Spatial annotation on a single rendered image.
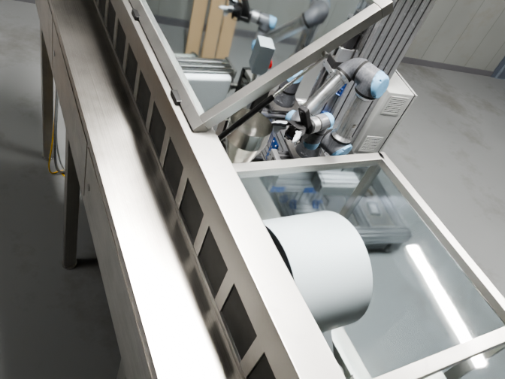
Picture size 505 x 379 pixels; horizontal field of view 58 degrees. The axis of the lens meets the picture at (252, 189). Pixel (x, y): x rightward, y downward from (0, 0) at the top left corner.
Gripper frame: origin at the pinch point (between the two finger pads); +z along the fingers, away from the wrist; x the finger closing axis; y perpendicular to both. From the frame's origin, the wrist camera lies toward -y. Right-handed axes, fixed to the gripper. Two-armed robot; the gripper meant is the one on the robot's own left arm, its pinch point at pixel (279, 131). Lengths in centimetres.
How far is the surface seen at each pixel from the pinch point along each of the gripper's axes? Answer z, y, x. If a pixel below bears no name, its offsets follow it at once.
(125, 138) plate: 77, -20, -4
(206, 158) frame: 78, -37, -40
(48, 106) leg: 39, 59, 147
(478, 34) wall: -530, 53, 118
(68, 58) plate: 74, -26, 38
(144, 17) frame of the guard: 59, -47, 17
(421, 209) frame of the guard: 27, -26, -74
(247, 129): 38.0, -19.9, -15.3
